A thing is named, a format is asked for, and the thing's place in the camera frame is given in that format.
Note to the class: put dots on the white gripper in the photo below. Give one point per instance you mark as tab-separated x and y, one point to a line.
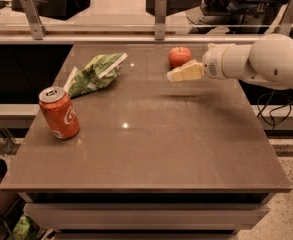
212	63

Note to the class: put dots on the red apple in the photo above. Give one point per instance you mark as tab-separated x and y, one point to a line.
178	56

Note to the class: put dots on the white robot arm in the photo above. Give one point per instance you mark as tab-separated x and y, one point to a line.
268	62

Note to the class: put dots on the red coke can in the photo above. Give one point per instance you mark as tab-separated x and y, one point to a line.
57	108

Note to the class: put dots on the green chip bag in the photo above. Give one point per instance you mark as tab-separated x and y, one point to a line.
99	73

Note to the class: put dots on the grey table cabinet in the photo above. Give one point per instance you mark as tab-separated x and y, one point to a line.
152	161

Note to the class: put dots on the green bag under table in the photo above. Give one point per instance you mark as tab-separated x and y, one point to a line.
25	229

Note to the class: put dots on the middle metal glass bracket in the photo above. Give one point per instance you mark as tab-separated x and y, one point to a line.
160	19

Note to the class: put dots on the metal glass bracket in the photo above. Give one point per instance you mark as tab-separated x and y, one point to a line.
37	28
160	19
285	24

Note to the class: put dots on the right metal glass bracket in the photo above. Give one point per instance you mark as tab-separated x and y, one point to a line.
285	24

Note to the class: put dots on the left metal glass bracket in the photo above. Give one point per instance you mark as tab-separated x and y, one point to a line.
37	28

